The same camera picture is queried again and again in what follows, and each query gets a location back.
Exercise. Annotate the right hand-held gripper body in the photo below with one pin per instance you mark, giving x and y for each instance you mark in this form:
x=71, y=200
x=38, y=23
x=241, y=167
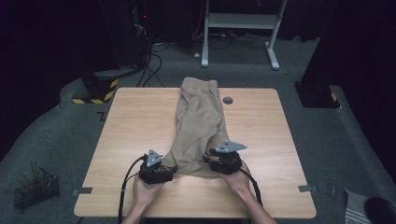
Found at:
x=227, y=160

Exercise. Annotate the black yellow striped stand base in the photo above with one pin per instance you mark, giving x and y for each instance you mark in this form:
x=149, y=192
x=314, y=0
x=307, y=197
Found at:
x=99, y=90

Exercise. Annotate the person's left hand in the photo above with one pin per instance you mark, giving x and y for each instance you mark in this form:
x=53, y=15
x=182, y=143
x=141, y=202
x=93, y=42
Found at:
x=146, y=193

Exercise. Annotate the person's right hand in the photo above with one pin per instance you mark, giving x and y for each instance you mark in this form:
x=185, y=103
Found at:
x=238, y=182

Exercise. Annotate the brown wooden sticks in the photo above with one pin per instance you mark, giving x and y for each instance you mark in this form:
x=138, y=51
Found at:
x=34, y=171

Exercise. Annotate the khaki shorts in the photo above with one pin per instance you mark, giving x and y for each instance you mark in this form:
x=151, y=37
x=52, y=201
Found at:
x=199, y=124

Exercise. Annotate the dark equipment rack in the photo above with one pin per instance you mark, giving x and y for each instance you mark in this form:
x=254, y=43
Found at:
x=124, y=34

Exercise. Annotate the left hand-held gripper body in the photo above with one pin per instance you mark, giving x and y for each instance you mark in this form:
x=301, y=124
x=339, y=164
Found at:
x=154, y=172

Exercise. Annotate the grey striped mat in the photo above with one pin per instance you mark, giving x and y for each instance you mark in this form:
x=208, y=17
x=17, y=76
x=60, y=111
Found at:
x=355, y=208

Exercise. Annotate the black floor tape mark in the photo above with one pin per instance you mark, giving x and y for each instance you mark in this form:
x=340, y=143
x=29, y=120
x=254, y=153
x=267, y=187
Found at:
x=102, y=116

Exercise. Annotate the white metal stand frame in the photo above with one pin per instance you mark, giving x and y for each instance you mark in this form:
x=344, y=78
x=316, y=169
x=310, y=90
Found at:
x=239, y=21

